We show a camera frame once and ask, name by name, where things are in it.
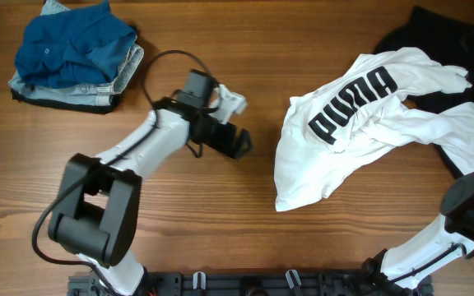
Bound white Puma t-shirt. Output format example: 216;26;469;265
274;48;474;211

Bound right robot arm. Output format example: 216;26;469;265
357;11;474;295

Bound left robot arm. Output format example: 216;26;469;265
48;70;252;295

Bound black folded garment under stack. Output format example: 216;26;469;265
10;90;122;114

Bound light denim folded jeans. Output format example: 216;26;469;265
8;1;144;106

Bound blue folded shirt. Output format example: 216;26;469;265
15;1;137;89

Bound black t-shirt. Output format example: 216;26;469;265
372;7;474;180

